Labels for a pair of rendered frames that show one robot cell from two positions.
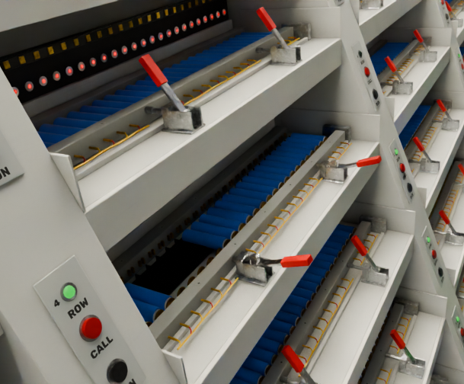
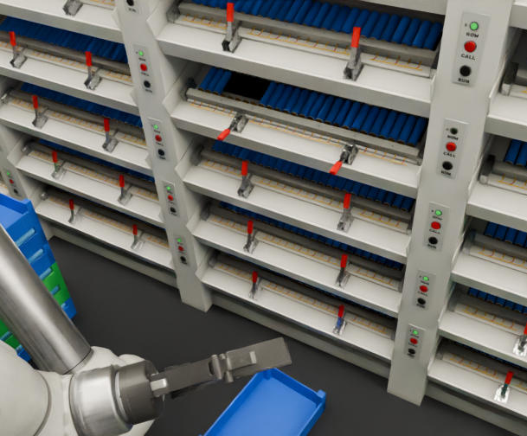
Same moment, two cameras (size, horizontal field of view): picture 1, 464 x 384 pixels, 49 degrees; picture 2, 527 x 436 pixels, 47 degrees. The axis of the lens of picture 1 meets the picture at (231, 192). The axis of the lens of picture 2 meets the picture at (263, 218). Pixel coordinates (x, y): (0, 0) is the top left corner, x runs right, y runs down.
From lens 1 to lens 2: 1.32 m
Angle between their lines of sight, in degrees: 74
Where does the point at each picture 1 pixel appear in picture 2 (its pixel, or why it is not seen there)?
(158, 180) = (193, 53)
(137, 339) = (158, 84)
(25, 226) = (136, 28)
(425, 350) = (361, 291)
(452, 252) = (498, 340)
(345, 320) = (304, 205)
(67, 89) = not seen: outside the picture
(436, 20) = not seen: outside the picture
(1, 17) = not seen: outside the picture
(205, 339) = (198, 113)
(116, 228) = (171, 52)
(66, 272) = (142, 48)
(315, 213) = (298, 147)
